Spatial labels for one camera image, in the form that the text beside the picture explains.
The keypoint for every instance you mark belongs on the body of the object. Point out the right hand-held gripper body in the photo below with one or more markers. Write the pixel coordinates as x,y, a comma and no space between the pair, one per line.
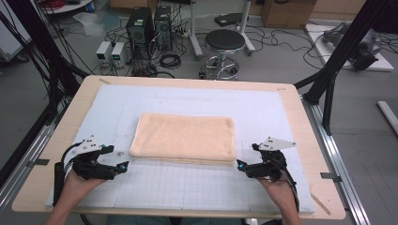
266,167

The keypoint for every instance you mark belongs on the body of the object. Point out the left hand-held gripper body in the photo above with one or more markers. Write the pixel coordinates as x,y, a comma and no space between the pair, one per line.
90,165

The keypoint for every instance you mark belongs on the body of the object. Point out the cream towel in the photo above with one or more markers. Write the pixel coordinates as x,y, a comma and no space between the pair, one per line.
184,137

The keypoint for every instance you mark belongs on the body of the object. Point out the person's right hand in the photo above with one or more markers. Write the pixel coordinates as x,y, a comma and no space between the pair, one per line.
280,193

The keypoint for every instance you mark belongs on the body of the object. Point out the person's left hand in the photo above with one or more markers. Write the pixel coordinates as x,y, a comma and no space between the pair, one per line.
73,190

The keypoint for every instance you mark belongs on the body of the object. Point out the tan tape strip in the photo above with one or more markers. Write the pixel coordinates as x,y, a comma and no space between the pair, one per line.
104,81
320,203

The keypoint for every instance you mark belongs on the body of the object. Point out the pale blue foam mat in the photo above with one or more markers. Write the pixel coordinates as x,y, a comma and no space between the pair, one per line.
187,100

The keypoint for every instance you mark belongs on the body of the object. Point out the white power supply unit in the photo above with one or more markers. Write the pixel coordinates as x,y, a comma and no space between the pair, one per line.
119,53
103,51

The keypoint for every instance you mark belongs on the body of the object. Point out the black round stool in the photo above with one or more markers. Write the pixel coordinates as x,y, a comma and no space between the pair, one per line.
224,40

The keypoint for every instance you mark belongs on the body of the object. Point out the white floor board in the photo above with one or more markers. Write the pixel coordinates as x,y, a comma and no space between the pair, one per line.
325,50

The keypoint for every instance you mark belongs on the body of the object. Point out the white stand leg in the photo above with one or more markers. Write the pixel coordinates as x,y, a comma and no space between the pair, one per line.
245,28
194,37

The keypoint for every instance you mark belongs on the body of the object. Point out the large black computer tower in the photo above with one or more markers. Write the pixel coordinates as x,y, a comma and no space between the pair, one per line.
139,31

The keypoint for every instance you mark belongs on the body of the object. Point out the clear plastic bag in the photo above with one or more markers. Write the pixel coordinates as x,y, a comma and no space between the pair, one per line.
90,23

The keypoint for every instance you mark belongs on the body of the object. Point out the black flat case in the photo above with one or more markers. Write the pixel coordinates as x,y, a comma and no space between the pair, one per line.
228,19

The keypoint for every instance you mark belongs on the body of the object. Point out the white tube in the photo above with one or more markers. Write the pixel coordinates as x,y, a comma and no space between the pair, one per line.
388,115

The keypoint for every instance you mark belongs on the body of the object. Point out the slim black computer tower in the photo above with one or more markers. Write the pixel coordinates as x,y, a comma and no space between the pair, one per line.
163,26

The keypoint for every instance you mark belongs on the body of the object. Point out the cardboard box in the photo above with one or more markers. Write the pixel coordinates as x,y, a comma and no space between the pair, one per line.
287,14

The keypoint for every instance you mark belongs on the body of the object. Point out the white round table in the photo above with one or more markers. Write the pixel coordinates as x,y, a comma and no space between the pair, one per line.
70,7

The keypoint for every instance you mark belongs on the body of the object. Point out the grey machine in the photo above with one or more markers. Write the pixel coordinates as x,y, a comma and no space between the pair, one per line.
369,40

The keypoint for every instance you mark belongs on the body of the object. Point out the grey metal bracket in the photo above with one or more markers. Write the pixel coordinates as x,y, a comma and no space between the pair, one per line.
330,176
39,162

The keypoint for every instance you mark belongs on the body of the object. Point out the aluminium rail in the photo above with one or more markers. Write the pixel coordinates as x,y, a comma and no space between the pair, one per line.
328,150
43,137

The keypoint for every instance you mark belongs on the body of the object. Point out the black metal frame post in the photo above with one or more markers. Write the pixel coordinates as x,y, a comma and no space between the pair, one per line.
344,47
40,37

